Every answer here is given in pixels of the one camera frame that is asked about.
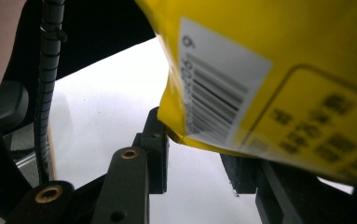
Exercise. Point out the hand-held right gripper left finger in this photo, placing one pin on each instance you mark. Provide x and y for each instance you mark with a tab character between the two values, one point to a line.
126	186

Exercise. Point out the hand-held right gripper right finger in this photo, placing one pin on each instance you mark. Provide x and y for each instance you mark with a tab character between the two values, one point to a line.
291	199

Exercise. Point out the yellow seasoning packet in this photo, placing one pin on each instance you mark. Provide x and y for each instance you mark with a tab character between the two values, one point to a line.
291	46

